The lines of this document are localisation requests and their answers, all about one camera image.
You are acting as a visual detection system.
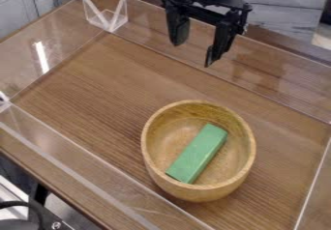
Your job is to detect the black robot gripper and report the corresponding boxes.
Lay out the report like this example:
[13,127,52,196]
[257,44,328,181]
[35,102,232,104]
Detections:
[164,0,253,68]

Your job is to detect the green rectangular block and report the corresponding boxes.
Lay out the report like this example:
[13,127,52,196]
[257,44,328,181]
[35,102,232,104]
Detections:
[165,124,228,184]

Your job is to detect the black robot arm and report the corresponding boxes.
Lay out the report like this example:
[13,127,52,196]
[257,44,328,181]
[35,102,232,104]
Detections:
[163,0,253,68]

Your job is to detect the brown wooden bowl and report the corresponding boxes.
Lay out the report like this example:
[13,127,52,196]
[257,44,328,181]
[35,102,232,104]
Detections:
[141,100,258,202]

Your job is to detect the clear acrylic corner bracket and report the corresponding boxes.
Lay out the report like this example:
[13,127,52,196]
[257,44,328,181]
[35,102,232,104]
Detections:
[84,0,129,33]

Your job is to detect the clear acrylic tray wall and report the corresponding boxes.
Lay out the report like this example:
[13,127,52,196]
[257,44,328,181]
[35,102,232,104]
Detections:
[0,0,331,230]

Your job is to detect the black metal table frame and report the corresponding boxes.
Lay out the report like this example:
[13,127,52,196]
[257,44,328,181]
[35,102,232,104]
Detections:
[29,184,76,230]

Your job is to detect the black cable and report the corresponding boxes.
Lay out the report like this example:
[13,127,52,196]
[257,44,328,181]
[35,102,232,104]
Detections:
[0,200,48,230]

